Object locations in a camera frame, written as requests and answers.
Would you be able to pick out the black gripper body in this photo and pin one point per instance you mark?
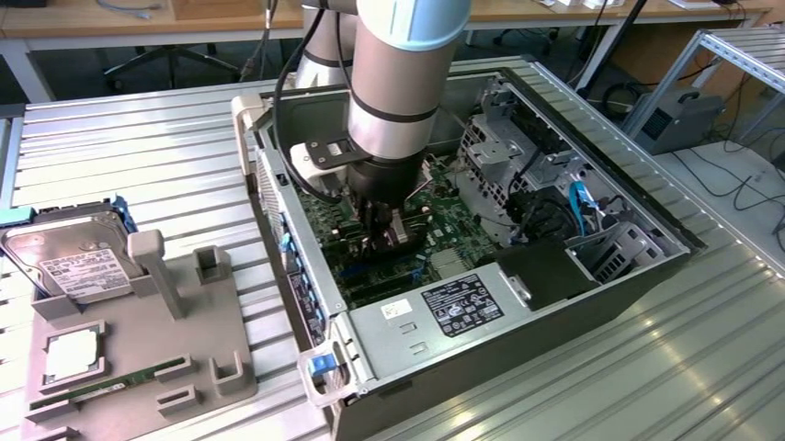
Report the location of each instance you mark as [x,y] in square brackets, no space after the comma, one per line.
[389,181]

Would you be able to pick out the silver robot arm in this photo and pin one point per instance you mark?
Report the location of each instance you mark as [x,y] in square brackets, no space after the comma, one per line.
[398,92]

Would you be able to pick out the metal CPU socket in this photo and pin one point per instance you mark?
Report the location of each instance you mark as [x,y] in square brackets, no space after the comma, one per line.
[429,216]

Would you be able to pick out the green motherboard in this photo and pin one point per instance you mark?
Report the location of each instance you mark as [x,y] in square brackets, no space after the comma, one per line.
[450,229]

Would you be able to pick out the blue expansion slot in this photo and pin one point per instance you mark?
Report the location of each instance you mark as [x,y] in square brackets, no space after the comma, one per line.
[418,268]

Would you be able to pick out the blue expansion slot latch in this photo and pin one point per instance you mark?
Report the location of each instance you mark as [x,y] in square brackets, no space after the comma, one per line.
[319,320]
[303,281]
[293,262]
[311,301]
[285,242]

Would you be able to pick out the metal optical drive cage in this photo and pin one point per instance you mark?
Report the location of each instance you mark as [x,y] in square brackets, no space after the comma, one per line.
[490,151]

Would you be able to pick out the black power supply label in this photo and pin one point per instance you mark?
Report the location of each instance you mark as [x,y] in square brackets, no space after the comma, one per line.
[463,305]

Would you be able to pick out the silver power supply unit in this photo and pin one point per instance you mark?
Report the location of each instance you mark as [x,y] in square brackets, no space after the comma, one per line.
[405,340]

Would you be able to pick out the blue case release latch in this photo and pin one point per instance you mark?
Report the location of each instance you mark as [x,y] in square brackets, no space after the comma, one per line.
[319,365]

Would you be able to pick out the open black PC case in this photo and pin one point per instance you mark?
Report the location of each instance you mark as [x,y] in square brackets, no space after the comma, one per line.
[539,349]

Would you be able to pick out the metal disk bay cage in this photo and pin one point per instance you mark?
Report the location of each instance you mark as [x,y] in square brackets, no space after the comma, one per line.
[622,248]

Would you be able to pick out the black office chair base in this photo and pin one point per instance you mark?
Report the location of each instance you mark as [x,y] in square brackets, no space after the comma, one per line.
[175,57]

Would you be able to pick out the grey plastic parts rack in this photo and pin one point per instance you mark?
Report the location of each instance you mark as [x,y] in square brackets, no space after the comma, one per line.
[140,331]

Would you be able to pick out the wooden box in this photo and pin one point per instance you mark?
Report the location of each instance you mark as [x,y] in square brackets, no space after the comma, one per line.
[215,9]

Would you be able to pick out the hard disk with blue carrier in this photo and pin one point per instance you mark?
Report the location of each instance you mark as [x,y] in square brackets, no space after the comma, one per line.
[74,262]

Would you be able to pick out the green RAM stick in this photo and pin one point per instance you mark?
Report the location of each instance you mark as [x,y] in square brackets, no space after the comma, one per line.
[104,388]

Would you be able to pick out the silver CPU chip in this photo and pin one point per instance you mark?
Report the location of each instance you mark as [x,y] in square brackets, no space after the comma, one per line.
[74,356]

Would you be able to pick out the wooden top desk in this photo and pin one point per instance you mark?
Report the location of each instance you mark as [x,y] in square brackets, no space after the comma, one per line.
[92,25]

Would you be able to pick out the white and black camera mount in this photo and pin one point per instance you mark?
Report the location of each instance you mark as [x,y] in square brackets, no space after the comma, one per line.
[319,158]

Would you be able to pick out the aluminium slat table frame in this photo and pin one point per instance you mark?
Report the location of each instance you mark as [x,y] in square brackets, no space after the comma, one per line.
[748,50]

